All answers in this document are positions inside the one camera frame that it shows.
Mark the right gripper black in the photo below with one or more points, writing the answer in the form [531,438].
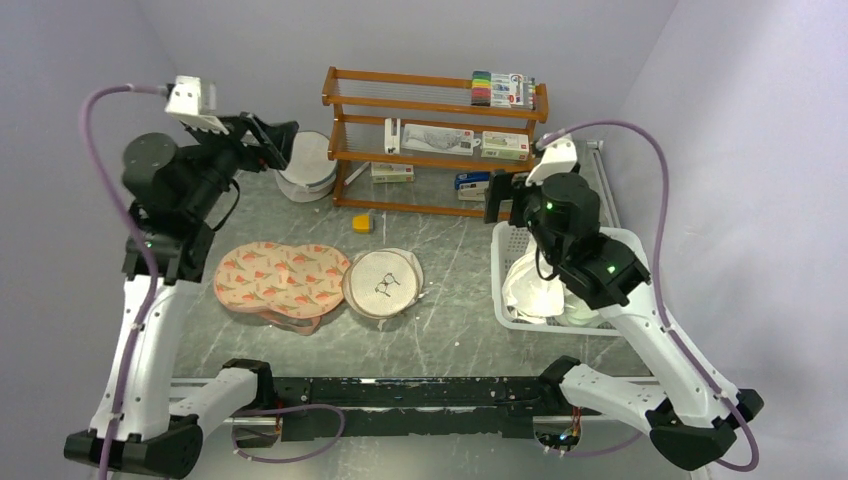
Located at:
[507,185]

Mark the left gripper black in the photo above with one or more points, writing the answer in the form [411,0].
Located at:
[276,141]

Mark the white satin bra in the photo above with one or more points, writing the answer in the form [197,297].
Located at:
[529,296]

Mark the beige mesh laundry bag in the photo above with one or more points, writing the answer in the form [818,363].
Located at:
[382,284]

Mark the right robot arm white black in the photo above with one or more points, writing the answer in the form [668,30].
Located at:
[694,415]

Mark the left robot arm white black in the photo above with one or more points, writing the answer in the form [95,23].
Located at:
[136,428]

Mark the white mesh laundry bag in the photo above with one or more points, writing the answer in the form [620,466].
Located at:
[310,175]

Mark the pink floral bra bag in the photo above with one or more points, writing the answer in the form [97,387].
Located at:
[291,287]

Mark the beige stapler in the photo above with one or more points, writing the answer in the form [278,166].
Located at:
[472,194]

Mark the blue stapler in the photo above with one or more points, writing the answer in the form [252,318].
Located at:
[472,180]

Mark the green white box upper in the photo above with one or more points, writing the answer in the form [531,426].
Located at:
[505,146]

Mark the green white box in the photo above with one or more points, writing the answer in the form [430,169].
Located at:
[384,173]
[505,146]

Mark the white plastic basket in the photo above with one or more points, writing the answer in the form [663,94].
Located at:
[508,245]

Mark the clear packaged item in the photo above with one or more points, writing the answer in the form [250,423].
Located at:
[440,140]

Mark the white pink marker pen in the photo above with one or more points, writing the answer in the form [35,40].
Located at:
[355,174]

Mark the orange wooden shelf rack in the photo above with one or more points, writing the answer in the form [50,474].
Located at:
[427,122]

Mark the marker pen set pack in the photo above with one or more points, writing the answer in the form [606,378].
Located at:
[503,90]

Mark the green white box lower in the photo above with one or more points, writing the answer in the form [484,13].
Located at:
[384,173]

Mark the yellow grey eraser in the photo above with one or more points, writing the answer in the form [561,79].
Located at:
[362,224]

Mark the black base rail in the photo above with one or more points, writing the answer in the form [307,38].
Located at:
[366,407]

